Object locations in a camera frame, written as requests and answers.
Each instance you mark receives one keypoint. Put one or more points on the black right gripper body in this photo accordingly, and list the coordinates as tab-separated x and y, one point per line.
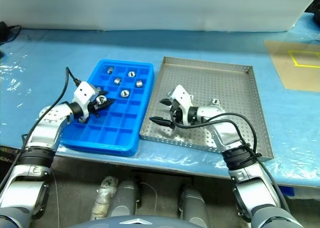
177	113

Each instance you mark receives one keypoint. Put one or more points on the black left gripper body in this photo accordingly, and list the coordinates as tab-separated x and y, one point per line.
93	105

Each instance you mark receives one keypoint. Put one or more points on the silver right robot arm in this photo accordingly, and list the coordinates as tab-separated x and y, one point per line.
240	168

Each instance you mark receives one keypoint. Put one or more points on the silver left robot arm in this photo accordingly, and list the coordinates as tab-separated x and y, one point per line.
42	133

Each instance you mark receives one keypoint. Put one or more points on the blue compartment tray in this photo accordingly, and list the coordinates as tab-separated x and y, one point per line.
117	128

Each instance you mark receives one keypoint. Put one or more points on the perforated steel tray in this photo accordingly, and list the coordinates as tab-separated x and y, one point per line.
220	75

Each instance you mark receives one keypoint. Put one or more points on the blue plastic table cover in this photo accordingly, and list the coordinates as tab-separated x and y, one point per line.
50	53

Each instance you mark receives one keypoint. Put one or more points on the grey rounded shape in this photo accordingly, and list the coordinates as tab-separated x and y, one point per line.
193	205
125	200

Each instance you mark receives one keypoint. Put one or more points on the white wrapped bundle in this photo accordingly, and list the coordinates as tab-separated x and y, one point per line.
105	195

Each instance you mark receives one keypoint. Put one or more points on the white foam board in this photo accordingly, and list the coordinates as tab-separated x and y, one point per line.
150	8

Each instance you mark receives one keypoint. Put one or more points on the grey robot torso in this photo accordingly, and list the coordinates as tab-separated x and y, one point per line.
130	221

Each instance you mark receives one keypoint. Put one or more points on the brown paper sheet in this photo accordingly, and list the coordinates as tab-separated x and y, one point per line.
280	63

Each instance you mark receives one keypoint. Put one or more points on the dark object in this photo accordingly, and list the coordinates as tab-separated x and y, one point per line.
313	0

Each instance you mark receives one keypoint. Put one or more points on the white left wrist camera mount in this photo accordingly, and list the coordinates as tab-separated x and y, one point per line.
83	93

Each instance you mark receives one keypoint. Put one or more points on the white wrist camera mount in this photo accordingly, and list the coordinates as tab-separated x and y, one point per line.
83	93
182	94

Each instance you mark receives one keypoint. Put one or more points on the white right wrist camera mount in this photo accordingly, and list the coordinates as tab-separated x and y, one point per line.
182	94

